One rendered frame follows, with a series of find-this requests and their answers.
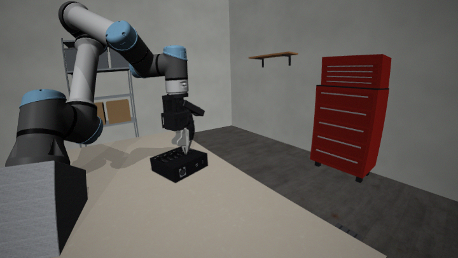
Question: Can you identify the black lighting desk panel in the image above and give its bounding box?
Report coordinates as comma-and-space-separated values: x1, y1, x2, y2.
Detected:
150, 147, 208, 183

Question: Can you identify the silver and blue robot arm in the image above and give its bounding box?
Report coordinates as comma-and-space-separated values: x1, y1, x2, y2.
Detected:
5, 1, 188, 167

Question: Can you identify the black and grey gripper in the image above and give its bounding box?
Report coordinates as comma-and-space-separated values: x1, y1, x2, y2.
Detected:
161, 93, 195, 154

